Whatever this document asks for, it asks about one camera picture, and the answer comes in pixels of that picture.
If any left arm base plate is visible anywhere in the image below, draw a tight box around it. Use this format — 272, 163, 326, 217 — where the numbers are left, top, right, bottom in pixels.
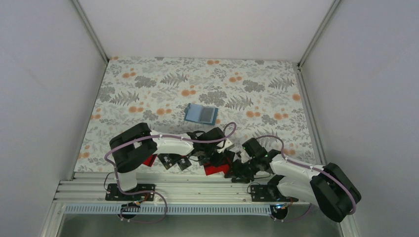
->
105, 183, 156, 202

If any perforated cable duct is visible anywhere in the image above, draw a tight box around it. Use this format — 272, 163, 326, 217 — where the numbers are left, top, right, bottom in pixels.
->
64, 203, 284, 216

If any teal leather card holder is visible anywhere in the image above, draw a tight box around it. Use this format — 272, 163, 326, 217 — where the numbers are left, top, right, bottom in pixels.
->
184, 103, 218, 125

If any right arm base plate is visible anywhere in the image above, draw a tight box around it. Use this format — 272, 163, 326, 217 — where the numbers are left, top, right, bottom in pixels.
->
248, 175, 298, 202

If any red card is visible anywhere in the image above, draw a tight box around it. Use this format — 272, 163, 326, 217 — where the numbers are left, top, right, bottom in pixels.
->
142, 154, 157, 167
204, 164, 230, 176

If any aluminium rail base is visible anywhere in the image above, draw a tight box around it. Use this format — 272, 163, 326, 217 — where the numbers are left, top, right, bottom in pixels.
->
54, 172, 348, 205

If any black card lower left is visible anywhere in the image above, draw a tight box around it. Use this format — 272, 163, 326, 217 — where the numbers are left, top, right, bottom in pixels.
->
157, 154, 181, 170

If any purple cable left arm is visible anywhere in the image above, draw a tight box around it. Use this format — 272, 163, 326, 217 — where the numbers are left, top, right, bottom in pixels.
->
104, 121, 237, 194

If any floral table mat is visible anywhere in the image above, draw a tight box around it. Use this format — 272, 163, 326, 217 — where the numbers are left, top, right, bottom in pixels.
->
75, 57, 318, 173

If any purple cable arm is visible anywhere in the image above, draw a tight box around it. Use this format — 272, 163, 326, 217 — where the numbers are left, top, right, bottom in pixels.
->
255, 135, 357, 215
104, 121, 237, 194

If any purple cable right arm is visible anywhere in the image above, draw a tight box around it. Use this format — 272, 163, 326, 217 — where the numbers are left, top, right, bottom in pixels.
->
255, 135, 357, 215

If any small black card bottom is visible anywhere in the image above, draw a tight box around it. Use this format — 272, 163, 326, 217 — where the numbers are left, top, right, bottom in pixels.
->
177, 158, 192, 171

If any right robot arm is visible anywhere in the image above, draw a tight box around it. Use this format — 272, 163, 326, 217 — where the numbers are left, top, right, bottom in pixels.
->
228, 138, 362, 222

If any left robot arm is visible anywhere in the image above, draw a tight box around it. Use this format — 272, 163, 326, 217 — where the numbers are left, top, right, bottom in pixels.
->
105, 122, 235, 200

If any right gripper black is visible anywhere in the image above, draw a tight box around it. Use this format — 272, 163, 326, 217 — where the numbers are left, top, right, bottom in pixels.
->
225, 157, 260, 184

